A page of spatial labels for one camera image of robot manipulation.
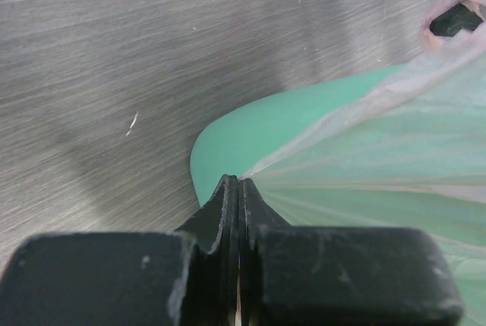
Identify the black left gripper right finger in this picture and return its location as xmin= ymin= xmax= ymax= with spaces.
xmin=238 ymin=179 xmax=465 ymax=325

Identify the green plastic trash bin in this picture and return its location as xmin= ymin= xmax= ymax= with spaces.
xmin=190 ymin=67 xmax=400 ymax=203

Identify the pink plastic trash bag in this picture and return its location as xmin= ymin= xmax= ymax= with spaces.
xmin=245 ymin=0 xmax=485 ymax=325

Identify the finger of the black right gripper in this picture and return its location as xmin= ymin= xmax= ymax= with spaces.
xmin=429 ymin=2 xmax=485 ymax=36

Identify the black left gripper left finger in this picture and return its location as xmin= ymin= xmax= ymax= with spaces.
xmin=1 ymin=176 xmax=238 ymax=325

